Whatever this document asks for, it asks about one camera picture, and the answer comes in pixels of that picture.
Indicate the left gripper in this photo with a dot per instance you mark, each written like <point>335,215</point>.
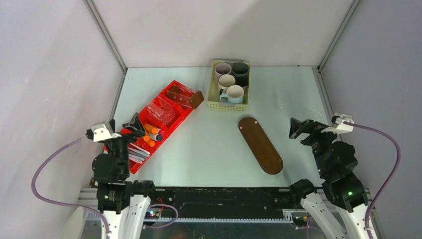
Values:
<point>135,124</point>

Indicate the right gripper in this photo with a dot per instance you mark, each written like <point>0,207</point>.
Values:
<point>296,126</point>

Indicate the clear textured acrylic tray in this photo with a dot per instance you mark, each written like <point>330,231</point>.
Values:
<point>161,110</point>

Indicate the light blue mug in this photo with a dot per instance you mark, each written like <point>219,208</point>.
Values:
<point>234,94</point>

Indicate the white mug black handle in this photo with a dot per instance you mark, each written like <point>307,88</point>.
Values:
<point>225,81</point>

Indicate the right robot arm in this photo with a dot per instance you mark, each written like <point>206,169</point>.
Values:
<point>335,161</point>

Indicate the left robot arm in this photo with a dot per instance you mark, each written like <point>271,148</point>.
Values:
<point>122,204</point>

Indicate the orange toothpaste tube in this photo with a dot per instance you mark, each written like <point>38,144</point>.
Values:
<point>150,128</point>

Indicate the white toothbrush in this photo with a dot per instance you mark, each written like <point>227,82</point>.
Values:
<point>138,155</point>

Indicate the brown oval wooden tray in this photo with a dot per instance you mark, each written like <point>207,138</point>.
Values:
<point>260,145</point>

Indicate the dark blue capped tube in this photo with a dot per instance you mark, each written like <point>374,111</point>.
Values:
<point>156,137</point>

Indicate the red divided organizer bin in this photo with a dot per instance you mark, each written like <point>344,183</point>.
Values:
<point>181,114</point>

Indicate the pink capped tube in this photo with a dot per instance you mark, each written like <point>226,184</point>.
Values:
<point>161,132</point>

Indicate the brown mug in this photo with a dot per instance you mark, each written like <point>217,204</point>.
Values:
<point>243,82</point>

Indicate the cream plastic basket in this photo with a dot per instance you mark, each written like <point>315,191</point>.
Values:
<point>213,100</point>

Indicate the dark green mug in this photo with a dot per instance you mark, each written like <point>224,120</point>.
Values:
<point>240,69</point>

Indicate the pink white mug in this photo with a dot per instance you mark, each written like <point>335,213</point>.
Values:
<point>220,69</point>

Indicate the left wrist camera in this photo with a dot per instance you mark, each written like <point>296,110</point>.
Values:
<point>102,131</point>

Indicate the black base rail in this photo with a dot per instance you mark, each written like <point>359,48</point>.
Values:
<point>232,204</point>

